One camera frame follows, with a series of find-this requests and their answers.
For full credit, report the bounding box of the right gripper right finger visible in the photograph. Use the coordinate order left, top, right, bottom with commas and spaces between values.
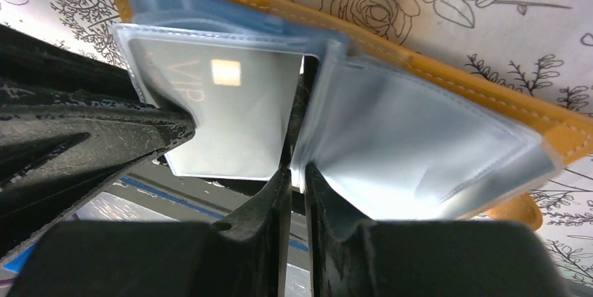
306, 164, 569, 296

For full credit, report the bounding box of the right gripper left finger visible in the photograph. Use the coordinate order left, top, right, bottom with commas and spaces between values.
6, 165, 293, 297

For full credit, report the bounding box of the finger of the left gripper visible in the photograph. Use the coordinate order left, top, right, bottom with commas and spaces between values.
1, 25, 155, 110
1, 106, 195, 258

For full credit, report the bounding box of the orange leather card holder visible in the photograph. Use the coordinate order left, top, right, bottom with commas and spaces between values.
113, 0, 592, 228

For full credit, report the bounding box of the floral patterned table mat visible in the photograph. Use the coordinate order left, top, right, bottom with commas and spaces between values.
1, 0, 592, 116

